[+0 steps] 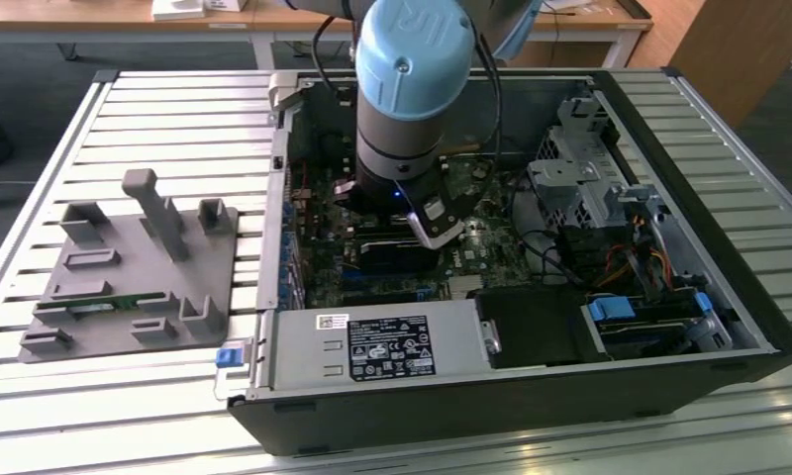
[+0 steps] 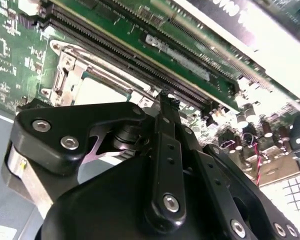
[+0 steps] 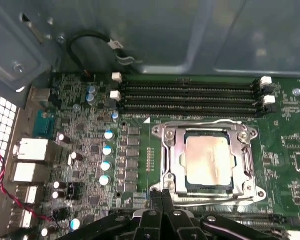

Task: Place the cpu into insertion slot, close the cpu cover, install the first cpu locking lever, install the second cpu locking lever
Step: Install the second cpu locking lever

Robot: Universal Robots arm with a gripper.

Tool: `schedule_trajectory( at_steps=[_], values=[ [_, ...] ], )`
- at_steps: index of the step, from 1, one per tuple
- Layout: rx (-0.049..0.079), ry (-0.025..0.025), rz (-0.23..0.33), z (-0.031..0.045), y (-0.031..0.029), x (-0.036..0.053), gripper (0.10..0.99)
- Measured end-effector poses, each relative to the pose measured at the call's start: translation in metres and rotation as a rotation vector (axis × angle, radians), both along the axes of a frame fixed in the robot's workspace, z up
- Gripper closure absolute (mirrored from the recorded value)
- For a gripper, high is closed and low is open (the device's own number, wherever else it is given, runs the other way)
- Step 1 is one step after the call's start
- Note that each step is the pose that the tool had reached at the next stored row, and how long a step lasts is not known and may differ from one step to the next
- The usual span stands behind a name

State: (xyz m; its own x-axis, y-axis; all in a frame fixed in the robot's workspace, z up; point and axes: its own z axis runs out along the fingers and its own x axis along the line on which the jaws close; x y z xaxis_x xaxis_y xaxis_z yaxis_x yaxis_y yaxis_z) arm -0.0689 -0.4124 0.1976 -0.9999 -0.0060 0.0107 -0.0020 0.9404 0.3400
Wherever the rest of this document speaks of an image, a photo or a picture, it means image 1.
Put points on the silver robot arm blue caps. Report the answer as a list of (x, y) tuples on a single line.
[(403, 143)]

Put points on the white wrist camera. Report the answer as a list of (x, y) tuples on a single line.
[(435, 232)]

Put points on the black open PC case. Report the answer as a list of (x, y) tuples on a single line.
[(435, 425)]

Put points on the black graphics card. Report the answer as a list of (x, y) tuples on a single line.
[(390, 259)]

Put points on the blue disk carrier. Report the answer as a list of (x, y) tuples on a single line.
[(611, 309)]

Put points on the white box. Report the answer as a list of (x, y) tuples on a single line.
[(227, 6), (178, 12)]

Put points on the silver metal drive cage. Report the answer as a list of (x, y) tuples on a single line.
[(562, 178)]

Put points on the black RAM slot bank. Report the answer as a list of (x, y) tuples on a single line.
[(370, 231)]

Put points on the blue case latch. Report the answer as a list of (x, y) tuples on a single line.
[(231, 358)]

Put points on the silver power supply unit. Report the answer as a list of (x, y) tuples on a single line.
[(303, 346)]

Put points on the black drive bay cover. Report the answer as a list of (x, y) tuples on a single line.
[(535, 326)]

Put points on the brown wooden cabinet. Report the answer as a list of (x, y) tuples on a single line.
[(746, 49)]

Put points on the silver chipset heatsink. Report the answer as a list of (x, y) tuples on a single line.
[(466, 287)]

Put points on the white paper sheets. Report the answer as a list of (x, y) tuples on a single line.
[(587, 7)]

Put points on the grey plastic parts rack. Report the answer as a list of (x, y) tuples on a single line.
[(139, 277)]

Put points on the green motherboard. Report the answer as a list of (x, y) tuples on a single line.
[(495, 247)]

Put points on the green RAM stick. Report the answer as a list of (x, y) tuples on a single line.
[(128, 300)]

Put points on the blue plastic clip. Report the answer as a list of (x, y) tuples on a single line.
[(702, 304)]

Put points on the wooden desk white frame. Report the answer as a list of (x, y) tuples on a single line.
[(72, 25), (291, 22)]

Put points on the grey plastic bracket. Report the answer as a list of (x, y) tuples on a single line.
[(641, 198)]

